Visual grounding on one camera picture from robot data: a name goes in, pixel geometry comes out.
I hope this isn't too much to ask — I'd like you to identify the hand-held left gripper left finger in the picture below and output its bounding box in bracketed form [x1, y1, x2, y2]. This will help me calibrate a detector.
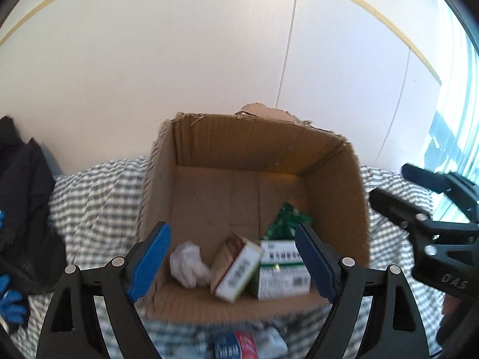
[39, 221, 172, 359]

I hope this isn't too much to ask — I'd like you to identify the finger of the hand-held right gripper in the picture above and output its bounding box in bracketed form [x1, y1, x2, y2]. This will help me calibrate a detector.
[401, 163, 479, 217]
[369, 187, 436, 232]

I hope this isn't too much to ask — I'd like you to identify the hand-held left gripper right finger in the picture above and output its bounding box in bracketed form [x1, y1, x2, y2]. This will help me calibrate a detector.
[295, 222, 429, 359]

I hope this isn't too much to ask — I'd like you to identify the clear jar blue red label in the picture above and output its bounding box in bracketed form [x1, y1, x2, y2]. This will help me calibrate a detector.
[214, 330, 260, 359]

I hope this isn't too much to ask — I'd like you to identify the torn brown cardboard box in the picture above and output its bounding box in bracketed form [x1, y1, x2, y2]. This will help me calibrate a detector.
[137, 103, 371, 322]

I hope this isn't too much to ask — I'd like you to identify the person's right forearm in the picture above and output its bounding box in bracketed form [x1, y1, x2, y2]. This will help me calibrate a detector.
[436, 293, 479, 352]

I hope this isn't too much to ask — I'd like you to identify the green and white carton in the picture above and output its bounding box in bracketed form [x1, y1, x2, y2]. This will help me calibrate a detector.
[249, 239, 312, 300]

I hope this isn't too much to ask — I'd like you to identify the crumpled white tissue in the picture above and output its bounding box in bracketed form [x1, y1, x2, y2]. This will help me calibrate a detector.
[169, 242, 212, 288]

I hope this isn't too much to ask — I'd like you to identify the green foil packet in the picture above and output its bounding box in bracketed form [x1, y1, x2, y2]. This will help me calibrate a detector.
[264, 202, 313, 242]

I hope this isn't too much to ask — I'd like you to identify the brown and white carton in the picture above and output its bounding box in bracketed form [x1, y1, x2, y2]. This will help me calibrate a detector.
[210, 233, 263, 303]

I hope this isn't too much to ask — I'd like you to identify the window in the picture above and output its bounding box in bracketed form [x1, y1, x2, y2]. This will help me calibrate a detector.
[423, 0, 479, 225]

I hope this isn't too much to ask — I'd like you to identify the grey white checked blanket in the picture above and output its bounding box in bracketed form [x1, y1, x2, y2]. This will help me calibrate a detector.
[28, 155, 450, 359]

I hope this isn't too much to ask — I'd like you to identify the dark clothing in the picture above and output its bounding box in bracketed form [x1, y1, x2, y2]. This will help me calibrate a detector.
[0, 115, 69, 298]

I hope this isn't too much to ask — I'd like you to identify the blue glove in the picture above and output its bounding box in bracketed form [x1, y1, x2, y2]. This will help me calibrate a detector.
[0, 274, 24, 324]

